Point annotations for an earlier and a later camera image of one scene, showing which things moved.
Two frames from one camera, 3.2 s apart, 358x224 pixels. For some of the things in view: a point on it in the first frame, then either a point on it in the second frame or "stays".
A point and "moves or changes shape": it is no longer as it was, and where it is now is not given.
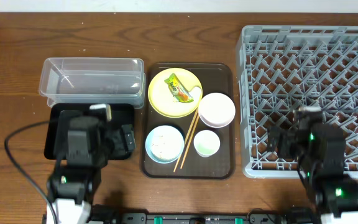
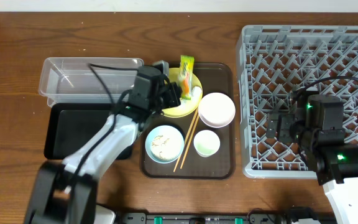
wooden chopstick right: [189, 142] stays
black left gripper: [123, 150] -> [174, 89]
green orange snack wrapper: [179, 93] moves or changes shape
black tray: [121, 114] stays
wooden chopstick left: [184, 144] stays
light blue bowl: [165, 144] stays
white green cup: [206, 142] stays
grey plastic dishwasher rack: [282, 68] stays
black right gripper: [287, 139] -> [285, 120]
